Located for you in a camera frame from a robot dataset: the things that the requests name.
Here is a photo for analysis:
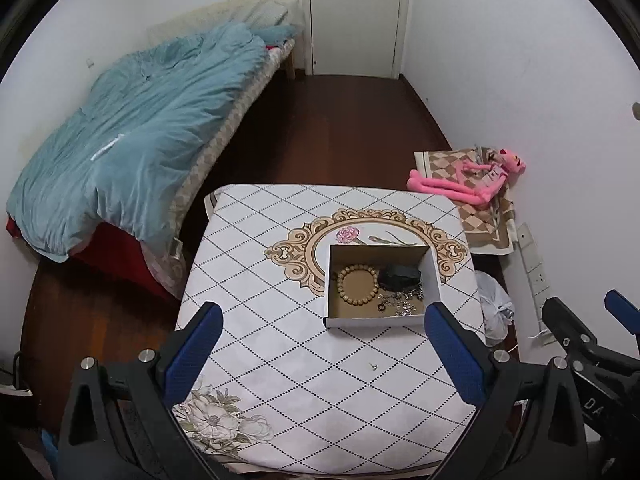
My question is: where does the light blue duvet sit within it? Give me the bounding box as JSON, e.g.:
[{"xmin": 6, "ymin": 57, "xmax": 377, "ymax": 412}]
[{"xmin": 6, "ymin": 22, "xmax": 296, "ymax": 263}]

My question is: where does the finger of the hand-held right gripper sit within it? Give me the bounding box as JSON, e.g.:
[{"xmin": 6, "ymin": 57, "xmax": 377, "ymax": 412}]
[
  {"xmin": 604, "ymin": 289, "xmax": 640, "ymax": 336},
  {"xmin": 541, "ymin": 297, "xmax": 601, "ymax": 361}
]

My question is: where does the white wall socket strip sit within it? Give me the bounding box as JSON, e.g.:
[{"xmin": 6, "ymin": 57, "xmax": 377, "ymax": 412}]
[{"xmin": 515, "ymin": 222, "xmax": 556, "ymax": 346}]

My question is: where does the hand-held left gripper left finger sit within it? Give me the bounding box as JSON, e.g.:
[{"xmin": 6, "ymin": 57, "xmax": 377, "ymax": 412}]
[{"xmin": 59, "ymin": 301, "xmax": 224, "ymax": 480}]

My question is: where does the pink plush toy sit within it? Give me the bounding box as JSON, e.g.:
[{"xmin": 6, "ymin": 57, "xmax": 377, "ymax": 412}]
[{"xmin": 407, "ymin": 147, "xmax": 528, "ymax": 208}]

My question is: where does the cardboard box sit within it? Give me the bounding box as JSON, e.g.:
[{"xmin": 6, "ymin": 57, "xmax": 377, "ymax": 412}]
[{"xmin": 325, "ymin": 243, "xmax": 443, "ymax": 329}]

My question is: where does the white plastic bag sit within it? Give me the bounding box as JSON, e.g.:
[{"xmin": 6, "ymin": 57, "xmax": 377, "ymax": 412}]
[{"xmin": 472, "ymin": 270, "xmax": 516, "ymax": 346}]

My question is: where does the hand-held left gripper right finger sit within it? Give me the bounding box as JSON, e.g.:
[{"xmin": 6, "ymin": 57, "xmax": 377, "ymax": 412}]
[{"xmin": 424, "ymin": 302, "xmax": 588, "ymax": 480}]

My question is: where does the bed with patterned mattress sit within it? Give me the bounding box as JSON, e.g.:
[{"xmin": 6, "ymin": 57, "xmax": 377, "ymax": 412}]
[{"xmin": 6, "ymin": 0, "xmax": 301, "ymax": 301}]

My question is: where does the white door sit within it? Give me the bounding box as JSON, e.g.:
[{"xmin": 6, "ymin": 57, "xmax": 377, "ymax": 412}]
[{"xmin": 300, "ymin": 0, "xmax": 412, "ymax": 80}]

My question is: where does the brown checked floor mat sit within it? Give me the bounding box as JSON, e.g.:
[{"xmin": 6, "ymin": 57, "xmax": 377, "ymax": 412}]
[{"xmin": 414, "ymin": 146, "xmax": 517, "ymax": 256}]

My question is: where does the black wristband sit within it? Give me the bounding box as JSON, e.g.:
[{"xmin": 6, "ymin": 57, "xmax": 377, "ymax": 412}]
[{"xmin": 377, "ymin": 265, "xmax": 423, "ymax": 293}]

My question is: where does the wooden bead bracelet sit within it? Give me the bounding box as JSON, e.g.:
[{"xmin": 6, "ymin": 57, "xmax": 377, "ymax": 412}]
[{"xmin": 336, "ymin": 265, "xmax": 380, "ymax": 305}]

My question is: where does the white diamond patterned tablecloth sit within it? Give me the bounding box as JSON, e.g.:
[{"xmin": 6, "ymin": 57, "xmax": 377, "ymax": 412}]
[{"xmin": 172, "ymin": 184, "xmax": 488, "ymax": 476}]

